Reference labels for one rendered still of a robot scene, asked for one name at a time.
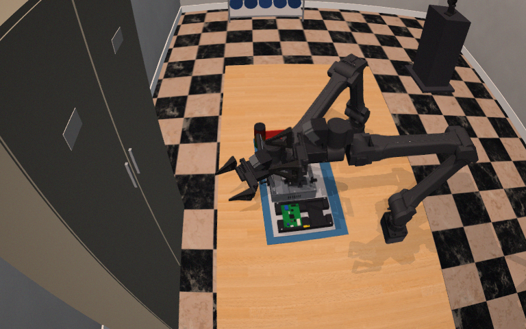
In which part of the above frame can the red bin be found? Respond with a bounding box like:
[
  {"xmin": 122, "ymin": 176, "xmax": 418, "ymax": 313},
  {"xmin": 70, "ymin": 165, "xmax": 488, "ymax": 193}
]
[{"xmin": 266, "ymin": 130, "xmax": 283, "ymax": 139}]

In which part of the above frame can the green circuit board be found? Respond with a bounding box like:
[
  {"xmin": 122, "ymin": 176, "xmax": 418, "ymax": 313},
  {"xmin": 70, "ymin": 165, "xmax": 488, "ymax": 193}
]
[{"xmin": 281, "ymin": 204, "xmax": 302, "ymax": 228}]

